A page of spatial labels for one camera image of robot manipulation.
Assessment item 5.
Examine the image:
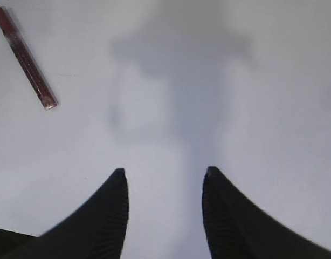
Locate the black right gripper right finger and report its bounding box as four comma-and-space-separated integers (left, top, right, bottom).
202, 166, 331, 258

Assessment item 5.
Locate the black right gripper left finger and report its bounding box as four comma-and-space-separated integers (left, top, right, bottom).
0, 168, 129, 258

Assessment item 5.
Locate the red glitter pen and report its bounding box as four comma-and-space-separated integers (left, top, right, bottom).
0, 6, 58, 111

